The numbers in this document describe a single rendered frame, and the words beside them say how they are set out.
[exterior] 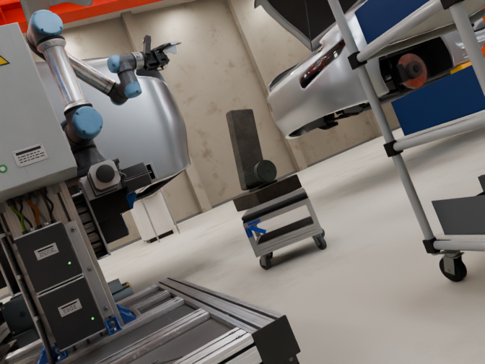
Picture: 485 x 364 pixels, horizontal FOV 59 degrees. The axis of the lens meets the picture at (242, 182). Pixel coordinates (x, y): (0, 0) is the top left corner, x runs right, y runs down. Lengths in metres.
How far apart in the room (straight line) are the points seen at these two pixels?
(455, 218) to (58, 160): 1.17
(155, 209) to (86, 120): 7.54
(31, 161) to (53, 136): 0.10
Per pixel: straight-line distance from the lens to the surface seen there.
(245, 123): 8.01
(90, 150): 1.94
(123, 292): 2.88
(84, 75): 2.08
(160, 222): 9.29
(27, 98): 1.44
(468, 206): 1.32
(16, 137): 1.41
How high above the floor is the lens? 0.54
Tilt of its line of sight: 1 degrees down
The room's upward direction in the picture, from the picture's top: 22 degrees counter-clockwise
